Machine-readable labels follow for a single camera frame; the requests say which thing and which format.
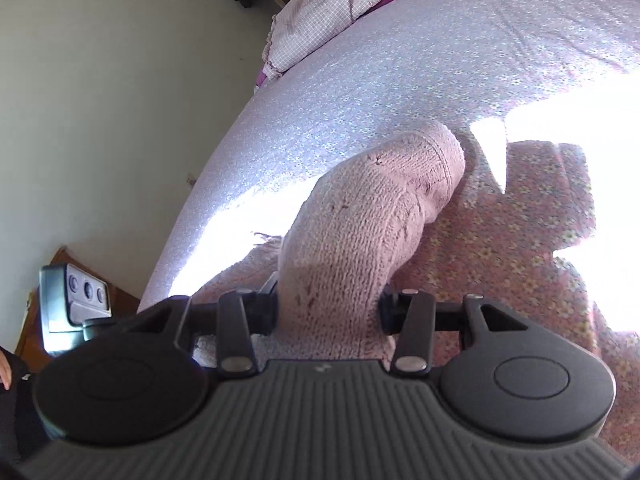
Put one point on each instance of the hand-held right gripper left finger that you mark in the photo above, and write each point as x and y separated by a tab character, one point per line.
265	310

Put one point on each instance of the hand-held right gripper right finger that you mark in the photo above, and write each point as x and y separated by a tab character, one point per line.
387	315

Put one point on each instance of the pink knit cardigan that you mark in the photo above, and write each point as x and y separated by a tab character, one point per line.
350	220

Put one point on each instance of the person's left forearm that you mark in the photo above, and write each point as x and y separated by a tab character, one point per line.
4	370

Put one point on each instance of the wooden nightstand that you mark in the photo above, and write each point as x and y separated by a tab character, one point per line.
125	305

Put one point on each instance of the person's dark clothing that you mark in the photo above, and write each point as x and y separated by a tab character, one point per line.
20	420

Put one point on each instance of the floral bed sheet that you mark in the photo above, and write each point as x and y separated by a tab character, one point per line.
400	60

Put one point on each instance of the pink checkered pillow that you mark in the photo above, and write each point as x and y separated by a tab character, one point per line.
325	10

